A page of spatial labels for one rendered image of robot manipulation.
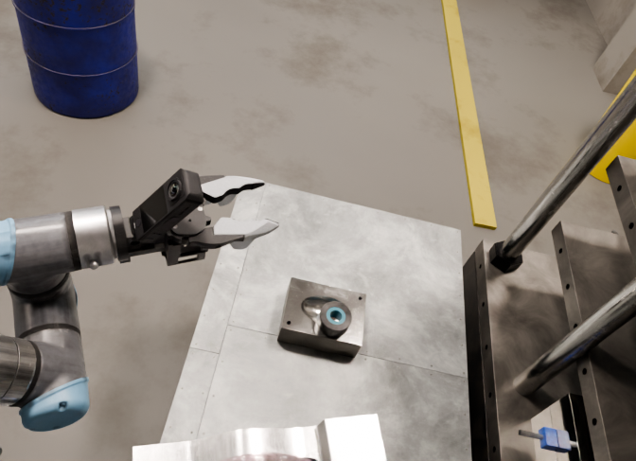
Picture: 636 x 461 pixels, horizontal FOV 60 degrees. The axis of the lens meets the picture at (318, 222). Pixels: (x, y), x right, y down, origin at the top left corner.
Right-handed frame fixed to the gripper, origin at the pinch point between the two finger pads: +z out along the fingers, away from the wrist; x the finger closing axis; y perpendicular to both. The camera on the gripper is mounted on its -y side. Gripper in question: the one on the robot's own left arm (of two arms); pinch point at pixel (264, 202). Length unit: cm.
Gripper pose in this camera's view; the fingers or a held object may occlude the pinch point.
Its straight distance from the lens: 76.4
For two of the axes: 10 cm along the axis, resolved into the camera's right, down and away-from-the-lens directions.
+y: -2.5, 5.1, 8.2
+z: 9.1, -1.6, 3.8
